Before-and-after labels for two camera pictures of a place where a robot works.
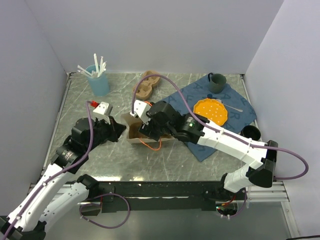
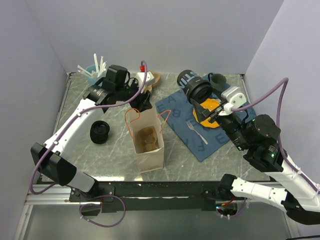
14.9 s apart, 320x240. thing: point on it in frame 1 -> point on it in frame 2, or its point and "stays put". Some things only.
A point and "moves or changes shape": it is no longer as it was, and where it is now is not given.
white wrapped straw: x=102 y=66 stays put
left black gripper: x=115 y=129 -> x=142 y=102
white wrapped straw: x=96 y=62 stays put
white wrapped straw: x=84 y=70 stays put
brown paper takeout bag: x=134 y=125 moves or changes shape
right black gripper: x=146 y=130 -> x=201 y=112
